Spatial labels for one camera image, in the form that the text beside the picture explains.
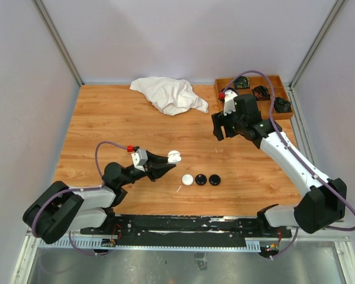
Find black coiled strap right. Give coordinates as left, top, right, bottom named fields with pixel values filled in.
left=272, top=96, right=293, bottom=114

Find white round charging case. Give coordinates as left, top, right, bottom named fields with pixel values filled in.
left=167, top=150, right=182, bottom=164

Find grey slotted cable duct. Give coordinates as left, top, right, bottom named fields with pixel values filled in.
left=28, top=227, right=351, bottom=253

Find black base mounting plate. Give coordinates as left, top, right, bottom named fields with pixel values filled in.
left=80, top=215, right=292, bottom=250

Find white crumpled cloth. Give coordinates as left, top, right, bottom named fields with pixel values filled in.
left=130, top=76, right=209, bottom=116

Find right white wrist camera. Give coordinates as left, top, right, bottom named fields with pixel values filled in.
left=223, top=89, right=238, bottom=116

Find black coiled strap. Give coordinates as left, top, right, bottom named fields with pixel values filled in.
left=272, top=96, right=293, bottom=114
left=233, top=75, right=251, bottom=89
left=251, top=85, right=270, bottom=101

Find black charging case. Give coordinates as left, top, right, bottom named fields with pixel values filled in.
left=195, top=174, right=207, bottom=186
left=209, top=174, right=221, bottom=186

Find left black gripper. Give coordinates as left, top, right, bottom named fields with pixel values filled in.
left=120, top=150, right=176, bottom=186

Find purple cable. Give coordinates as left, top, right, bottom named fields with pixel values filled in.
left=31, top=140, right=137, bottom=238
left=218, top=70, right=355, bottom=231

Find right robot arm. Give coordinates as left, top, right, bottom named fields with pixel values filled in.
left=212, top=89, right=347, bottom=237

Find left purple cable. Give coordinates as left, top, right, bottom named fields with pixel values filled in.
left=31, top=140, right=137, bottom=238

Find black coiled strap middle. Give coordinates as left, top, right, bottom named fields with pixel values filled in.
left=251, top=85, right=270, bottom=101

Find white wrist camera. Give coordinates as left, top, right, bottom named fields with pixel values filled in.
left=223, top=89, right=238, bottom=116
left=131, top=149, right=148, bottom=172

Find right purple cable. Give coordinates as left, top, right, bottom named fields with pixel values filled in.
left=218, top=70, right=355, bottom=231

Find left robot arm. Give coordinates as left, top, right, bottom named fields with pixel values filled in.
left=22, top=148, right=182, bottom=244

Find black coiled strap top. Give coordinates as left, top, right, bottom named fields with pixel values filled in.
left=233, top=75, right=251, bottom=89

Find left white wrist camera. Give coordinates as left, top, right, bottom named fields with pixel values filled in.
left=131, top=149, right=148, bottom=172

